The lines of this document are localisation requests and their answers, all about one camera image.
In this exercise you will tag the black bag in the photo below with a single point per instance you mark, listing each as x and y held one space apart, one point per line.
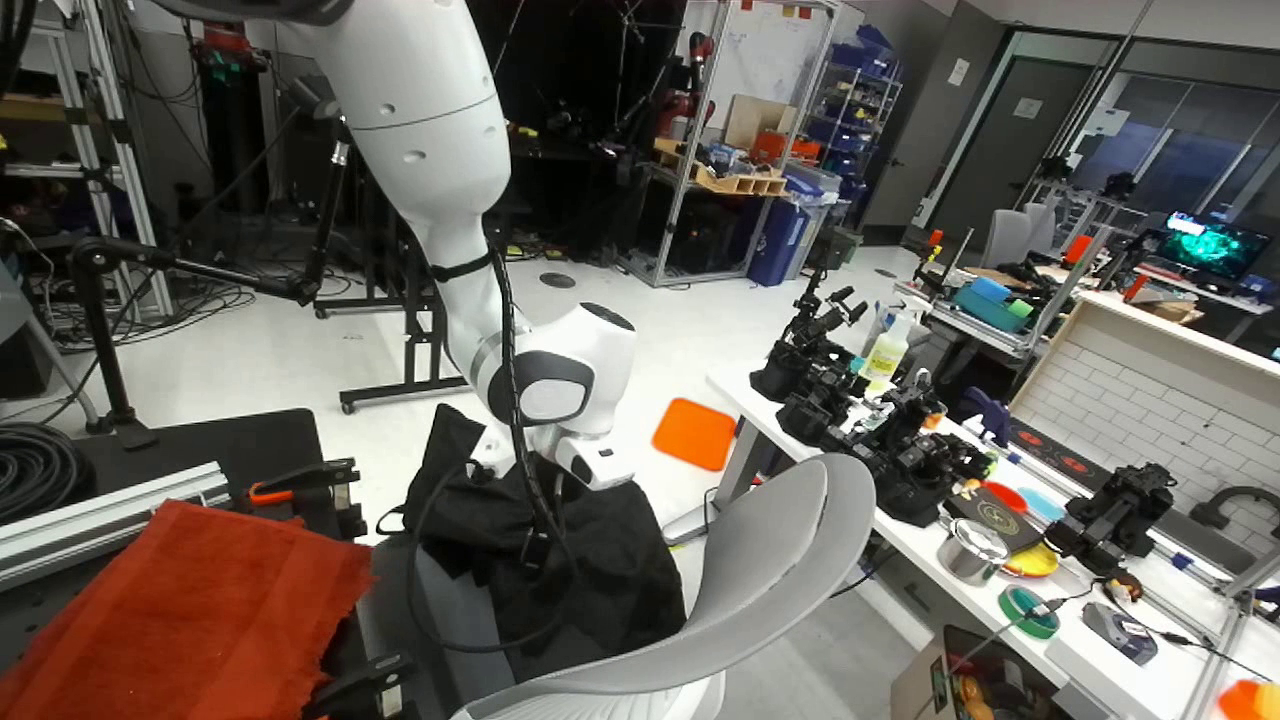
574 580

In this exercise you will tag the orange towel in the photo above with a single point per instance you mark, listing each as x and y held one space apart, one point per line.
200 617

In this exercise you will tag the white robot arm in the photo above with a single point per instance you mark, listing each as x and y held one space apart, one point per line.
420 108

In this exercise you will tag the grey mesh office chair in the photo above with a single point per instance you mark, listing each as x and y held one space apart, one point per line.
768 563

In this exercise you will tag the orange plastic lid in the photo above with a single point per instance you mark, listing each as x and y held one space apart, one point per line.
695 435

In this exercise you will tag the green tape roll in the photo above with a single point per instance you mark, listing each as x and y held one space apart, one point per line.
1028 613

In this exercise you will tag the white pegboard panel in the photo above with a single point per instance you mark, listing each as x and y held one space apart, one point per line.
1126 384

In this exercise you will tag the white work table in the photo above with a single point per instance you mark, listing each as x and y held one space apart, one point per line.
1181 681

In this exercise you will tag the black camera gear pile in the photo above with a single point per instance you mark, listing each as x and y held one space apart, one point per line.
825 402

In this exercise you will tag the aluminium extrusion rail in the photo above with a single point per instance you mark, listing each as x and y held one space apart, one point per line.
97 527

